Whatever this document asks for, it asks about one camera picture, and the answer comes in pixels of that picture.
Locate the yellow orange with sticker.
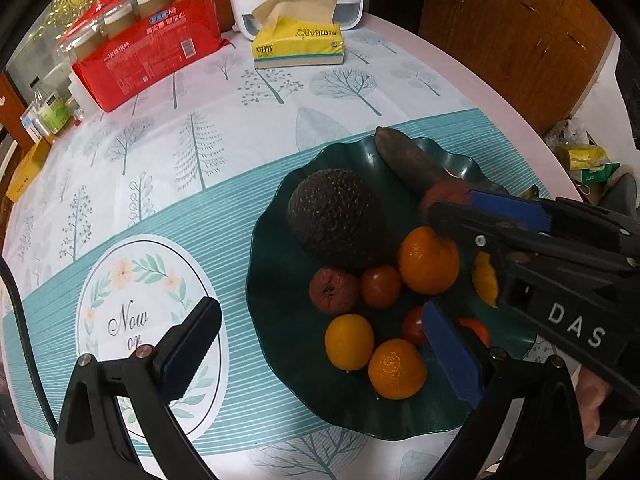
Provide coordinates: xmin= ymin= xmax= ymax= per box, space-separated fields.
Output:
xmin=472 ymin=252 xmax=499 ymax=308

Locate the yellow tissue pack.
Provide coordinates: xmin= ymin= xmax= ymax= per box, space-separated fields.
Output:
xmin=252 ymin=0 xmax=345 ymax=70

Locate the large orange tangerine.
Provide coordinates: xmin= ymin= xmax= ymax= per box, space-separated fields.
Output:
xmin=398 ymin=226 xmax=461 ymax=296

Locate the dark green scalloped plate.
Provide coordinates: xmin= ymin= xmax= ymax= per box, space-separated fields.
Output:
xmin=246 ymin=139 xmax=536 ymax=441

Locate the tree pattern tablecloth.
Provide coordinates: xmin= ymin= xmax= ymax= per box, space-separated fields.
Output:
xmin=3 ymin=16 xmax=577 ymax=479

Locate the small red cherry tomato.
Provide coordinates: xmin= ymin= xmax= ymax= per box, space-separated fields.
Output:
xmin=401 ymin=307 xmax=428 ymax=347

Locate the white round floral placemat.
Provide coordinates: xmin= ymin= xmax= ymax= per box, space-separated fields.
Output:
xmin=76 ymin=234 xmax=229 ymax=441

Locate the overripe brown banana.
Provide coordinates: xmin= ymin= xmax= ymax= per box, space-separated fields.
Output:
xmin=373 ymin=126 xmax=542 ymax=201

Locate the medium orange tangerine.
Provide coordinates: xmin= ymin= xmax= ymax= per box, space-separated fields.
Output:
xmin=368 ymin=338 xmax=427 ymax=400

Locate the yellow flat box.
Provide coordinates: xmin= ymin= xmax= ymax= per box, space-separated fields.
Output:
xmin=6 ymin=139 xmax=51 ymax=203

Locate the small yellow-orange tangerine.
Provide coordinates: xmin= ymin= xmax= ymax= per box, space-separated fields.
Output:
xmin=324 ymin=314 xmax=374 ymax=372

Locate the dark avocado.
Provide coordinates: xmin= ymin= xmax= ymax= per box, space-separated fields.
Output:
xmin=286 ymin=168 xmax=388 ymax=269

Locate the small white medicine box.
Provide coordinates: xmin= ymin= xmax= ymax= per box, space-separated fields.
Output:
xmin=21 ymin=107 xmax=42 ymax=143

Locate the white squeeze bottle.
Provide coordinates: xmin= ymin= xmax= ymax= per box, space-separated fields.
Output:
xmin=68 ymin=72 xmax=99 ymax=117

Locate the person right hand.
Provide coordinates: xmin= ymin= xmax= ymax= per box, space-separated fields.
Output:
xmin=575 ymin=366 xmax=622 ymax=452

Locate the green label glass bottle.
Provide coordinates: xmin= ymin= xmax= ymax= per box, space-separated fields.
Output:
xmin=30 ymin=77 xmax=72 ymax=134

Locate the yellow green snack bag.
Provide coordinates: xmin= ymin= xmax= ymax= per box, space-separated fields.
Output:
xmin=553 ymin=145 xmax=620 ymax=184

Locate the large red cherry tomato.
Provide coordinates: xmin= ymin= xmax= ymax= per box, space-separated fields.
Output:
xmin=360 ymin=266 xmax=402 ymax=309

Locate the red paper cup package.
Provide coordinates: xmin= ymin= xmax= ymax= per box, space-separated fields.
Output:
xmin=58 ymin=0 xmax=229 ymax=112

